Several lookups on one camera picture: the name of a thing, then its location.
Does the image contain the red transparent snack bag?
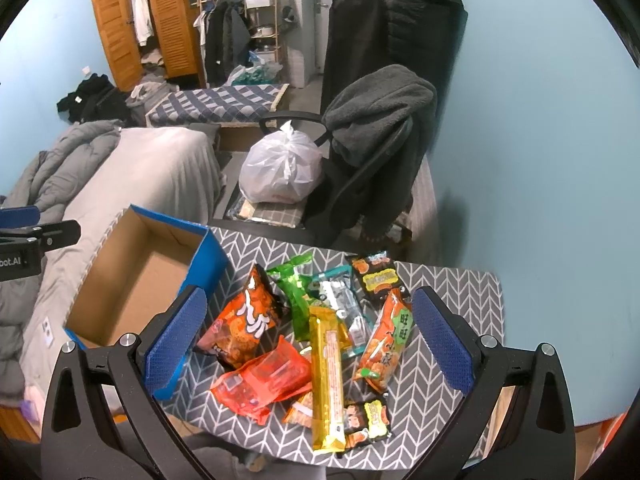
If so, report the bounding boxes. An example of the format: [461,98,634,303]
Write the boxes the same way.
[210,336,312,426]

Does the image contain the orange octopus chip bag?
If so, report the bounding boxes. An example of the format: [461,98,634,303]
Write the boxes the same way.
[194,263,290,370]

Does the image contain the small black noodle snack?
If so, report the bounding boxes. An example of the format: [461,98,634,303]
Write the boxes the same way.
[344,396,392,451]

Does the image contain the orange green snack bag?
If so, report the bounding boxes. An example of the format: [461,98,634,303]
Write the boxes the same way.
[354,288,413,393]

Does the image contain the long gold snack pack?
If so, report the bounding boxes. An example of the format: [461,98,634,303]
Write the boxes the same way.
[309,307,346,454]

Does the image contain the black yellow noodle snack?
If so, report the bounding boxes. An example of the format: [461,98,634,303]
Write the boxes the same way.
[346,250,407,308]

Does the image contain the teal silver snack bag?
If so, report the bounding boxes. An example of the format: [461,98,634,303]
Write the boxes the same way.
[309,264,372,359]

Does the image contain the small orange striped snack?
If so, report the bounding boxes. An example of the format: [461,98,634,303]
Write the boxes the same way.
[282,391,314,428]

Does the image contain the grey quilted duvet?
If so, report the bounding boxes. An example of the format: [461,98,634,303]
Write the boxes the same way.
[1,120,122,406]

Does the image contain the blue cardboard box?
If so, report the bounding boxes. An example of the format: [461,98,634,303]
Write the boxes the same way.
[63,204,232,402]

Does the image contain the bed with grey sheet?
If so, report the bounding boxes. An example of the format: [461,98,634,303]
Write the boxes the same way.
[20,127,222,392]

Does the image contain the black clothes pile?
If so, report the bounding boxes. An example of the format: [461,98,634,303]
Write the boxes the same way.
[56,74,134,127]

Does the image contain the grey checked seat cushion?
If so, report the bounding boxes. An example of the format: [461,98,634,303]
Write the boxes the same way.
[224,195,307,229]

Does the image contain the white plastic bag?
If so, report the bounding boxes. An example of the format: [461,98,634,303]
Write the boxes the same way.
[238,120,323,205]

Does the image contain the wooden louvered wardrobe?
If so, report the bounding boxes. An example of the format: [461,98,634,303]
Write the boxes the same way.
[91,0,205,91]

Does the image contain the patterned low mattress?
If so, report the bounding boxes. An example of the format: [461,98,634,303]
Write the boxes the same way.
[145,84,290,128]

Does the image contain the clothes rack with garments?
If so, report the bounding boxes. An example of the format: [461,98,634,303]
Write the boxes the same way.
[191,0,250,88]

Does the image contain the black office chair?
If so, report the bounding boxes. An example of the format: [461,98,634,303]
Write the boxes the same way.
[210,113,428,257]

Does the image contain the wooden shelf rack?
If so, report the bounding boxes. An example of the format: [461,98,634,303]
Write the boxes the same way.
[244,0,282,63]

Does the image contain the black hanging coats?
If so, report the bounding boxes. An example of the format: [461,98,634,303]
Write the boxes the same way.
[320,0,468,122]

